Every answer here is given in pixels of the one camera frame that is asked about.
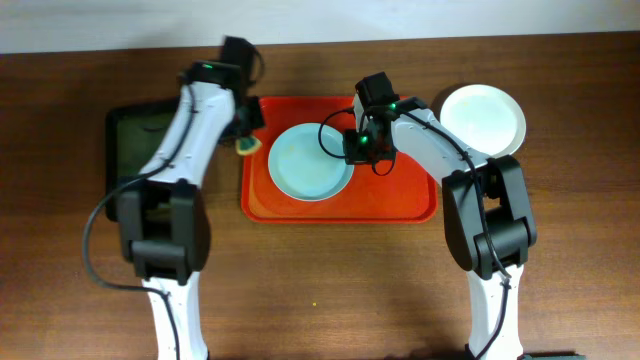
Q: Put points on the light blue plate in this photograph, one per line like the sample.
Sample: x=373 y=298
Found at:
x=305 y=163

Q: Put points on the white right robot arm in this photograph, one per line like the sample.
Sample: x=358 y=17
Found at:
x=488 y=221

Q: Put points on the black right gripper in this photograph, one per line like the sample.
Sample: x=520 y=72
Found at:
x=354 y=157

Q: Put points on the yellow green sponge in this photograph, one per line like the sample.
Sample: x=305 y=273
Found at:
x=246 y=146

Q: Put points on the dark green tray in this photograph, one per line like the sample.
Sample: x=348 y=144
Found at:
x=133 y=133

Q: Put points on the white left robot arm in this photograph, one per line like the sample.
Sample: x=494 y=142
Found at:
x=163 y=226

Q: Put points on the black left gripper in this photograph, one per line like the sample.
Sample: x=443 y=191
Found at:
x=252 y=120

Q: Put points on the red plastic tray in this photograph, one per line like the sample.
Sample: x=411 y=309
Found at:
x=407 y=195

